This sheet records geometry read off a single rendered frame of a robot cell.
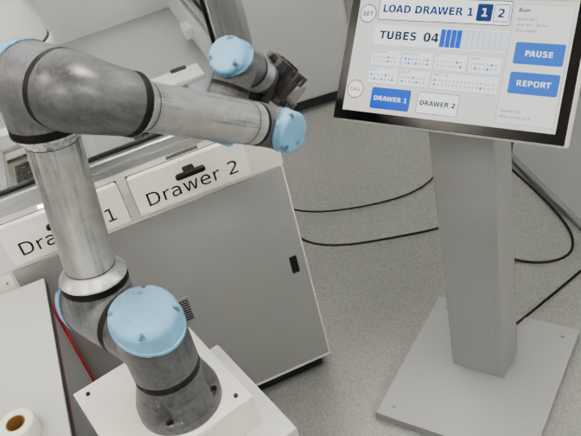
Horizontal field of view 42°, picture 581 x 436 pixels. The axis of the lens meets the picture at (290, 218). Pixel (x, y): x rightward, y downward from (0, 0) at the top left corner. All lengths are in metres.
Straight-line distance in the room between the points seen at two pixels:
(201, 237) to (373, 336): 0.80
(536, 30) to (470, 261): 0.67
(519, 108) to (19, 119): 0.96
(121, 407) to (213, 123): 0.55
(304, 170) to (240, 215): 1.36
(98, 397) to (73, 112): 0.61
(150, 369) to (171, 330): 0.08
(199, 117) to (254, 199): 0.82
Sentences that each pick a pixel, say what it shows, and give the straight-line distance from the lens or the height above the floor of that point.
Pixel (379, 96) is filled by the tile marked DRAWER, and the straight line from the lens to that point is 1.71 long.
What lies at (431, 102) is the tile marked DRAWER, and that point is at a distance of 1.66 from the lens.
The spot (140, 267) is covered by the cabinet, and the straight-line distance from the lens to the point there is 1.98.
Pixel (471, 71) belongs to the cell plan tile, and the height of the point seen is 1.06.
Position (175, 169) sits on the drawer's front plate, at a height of 0.91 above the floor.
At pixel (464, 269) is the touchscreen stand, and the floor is 0.45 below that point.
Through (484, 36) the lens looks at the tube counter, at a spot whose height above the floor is 1.12.
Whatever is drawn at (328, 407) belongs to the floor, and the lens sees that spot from 2.37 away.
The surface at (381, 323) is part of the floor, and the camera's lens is 2.56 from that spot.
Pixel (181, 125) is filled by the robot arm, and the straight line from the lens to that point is 1.14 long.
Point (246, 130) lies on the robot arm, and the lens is 1.24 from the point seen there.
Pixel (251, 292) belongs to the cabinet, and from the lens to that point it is 2.13.
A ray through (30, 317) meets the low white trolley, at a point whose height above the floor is 0.76.
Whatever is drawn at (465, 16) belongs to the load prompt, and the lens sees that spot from 1.68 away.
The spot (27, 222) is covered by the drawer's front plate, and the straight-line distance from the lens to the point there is 1.84.
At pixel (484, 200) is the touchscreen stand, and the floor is 0.70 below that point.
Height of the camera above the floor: 1.86
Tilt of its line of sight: 38 degrees down
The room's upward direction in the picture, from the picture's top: 15 degrees counter-clockwise
